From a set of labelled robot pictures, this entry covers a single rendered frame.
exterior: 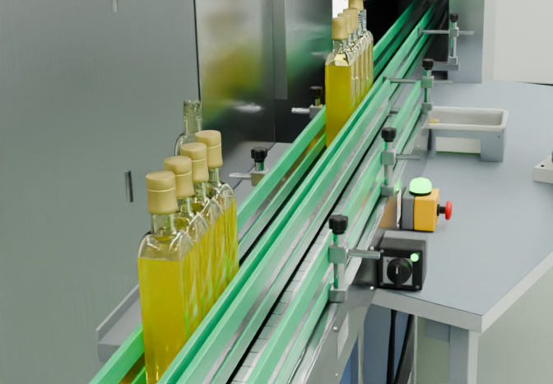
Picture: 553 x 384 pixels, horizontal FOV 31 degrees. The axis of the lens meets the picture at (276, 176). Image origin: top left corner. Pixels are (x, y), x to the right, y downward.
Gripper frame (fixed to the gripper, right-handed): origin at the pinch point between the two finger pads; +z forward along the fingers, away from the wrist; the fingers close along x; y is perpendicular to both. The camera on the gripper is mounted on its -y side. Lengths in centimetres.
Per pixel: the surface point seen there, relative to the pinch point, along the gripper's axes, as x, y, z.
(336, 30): -0.3, 18.8, 5.0
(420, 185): 19.7, 30.6, 34.0
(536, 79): 31, -374, 104
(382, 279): 17, 61, 42
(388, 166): 16, 47, 25
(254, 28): -14.5, 30.5, 2.6
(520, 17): 21, -374, 68
